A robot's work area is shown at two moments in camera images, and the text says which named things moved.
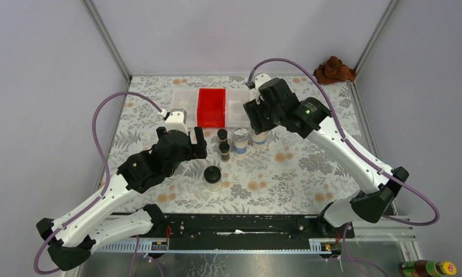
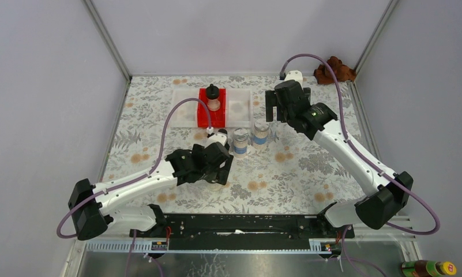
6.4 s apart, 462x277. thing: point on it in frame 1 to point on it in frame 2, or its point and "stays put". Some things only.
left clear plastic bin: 188,99 stays put
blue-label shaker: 259,141 stays put
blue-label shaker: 240,138 stays put
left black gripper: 198,150 to 219,172
